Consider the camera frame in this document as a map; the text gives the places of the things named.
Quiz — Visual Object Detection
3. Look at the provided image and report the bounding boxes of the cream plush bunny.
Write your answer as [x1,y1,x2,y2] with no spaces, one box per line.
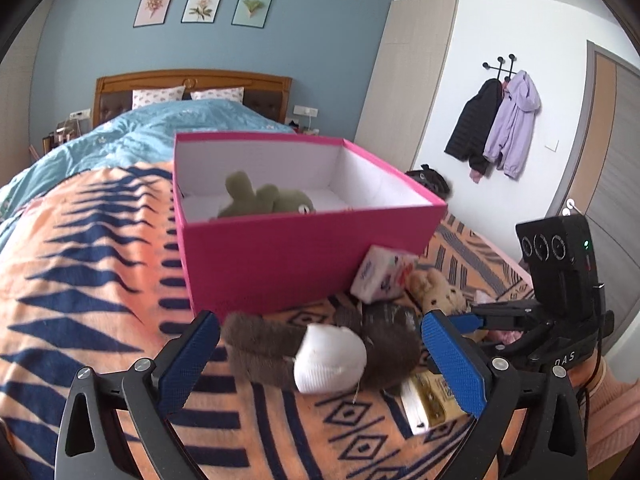
[407,268,468,315]

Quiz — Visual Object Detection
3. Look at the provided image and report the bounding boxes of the yellow tissue pack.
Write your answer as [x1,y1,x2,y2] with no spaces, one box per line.
[400,370,466,436]

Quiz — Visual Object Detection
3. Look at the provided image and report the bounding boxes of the floral pink tissue pack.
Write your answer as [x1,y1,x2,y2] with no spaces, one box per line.
[350,245,419,304]

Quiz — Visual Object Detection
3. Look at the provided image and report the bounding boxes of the brown white plush toy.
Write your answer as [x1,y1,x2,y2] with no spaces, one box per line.
[221,302,422,394]

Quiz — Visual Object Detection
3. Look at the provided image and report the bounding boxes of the green plush frog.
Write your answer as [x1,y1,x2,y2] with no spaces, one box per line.
[218,171,316,218]

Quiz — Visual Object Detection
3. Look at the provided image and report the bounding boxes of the pink sleeve forearm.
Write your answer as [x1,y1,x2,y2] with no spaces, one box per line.
[568,353,639,479]

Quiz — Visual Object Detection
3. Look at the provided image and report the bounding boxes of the pile of dark clothes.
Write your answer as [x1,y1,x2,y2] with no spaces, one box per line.
[406,164,451,200]

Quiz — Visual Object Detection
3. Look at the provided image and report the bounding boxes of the wooden door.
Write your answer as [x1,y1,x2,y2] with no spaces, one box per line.
[549,41,639,351]

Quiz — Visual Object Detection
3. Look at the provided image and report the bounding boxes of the orange navy patterned blanket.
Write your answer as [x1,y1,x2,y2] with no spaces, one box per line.
[0,161,536,480]

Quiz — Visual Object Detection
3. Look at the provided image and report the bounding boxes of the lilac hooded jacket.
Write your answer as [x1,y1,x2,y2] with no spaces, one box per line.
[483,70,541,180]

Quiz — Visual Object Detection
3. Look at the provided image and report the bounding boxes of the black puffer jacket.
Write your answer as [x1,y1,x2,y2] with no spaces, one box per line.
[445,78,503,178]

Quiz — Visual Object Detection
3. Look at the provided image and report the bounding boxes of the pink cardboard box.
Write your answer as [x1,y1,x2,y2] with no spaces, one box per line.
[172,131,447,318]

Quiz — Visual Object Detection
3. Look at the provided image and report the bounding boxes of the wooden headboard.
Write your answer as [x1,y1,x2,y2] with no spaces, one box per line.
[92,68,293,128]

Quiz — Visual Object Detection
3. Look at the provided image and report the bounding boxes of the blue duvet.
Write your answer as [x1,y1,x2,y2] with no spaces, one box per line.
[1,100,293,245]

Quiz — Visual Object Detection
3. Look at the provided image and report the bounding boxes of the right patterned pillow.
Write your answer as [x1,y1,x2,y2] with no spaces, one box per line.
[190,87,245,104]

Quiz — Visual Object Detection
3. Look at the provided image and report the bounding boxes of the patterned pillow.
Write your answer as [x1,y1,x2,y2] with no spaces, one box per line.
[131,86,186,110]
[190,87,245,104]

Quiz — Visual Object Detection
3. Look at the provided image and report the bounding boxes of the left patterned pillow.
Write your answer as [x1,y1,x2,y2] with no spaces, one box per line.
[131,86,186,110]

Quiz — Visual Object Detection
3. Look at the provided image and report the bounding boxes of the green leaf framed picture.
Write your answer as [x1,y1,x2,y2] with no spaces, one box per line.
[231,0,272,29]

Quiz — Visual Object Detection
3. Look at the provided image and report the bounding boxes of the white flower framed picture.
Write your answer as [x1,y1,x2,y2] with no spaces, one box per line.
[181,0,221,24]

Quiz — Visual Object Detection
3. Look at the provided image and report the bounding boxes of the pink flower framed picture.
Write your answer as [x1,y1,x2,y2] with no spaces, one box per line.
[134,0,171,28]

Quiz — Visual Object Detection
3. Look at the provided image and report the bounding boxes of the black camera box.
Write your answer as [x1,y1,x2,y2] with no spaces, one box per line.
[515,214,602,322]

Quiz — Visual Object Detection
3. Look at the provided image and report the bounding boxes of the black wall coat hooks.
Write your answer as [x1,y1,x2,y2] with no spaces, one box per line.
[482,53,518,82]

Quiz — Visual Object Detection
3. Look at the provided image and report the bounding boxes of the white wall socket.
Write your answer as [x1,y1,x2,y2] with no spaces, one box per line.
[293,105,318,118]

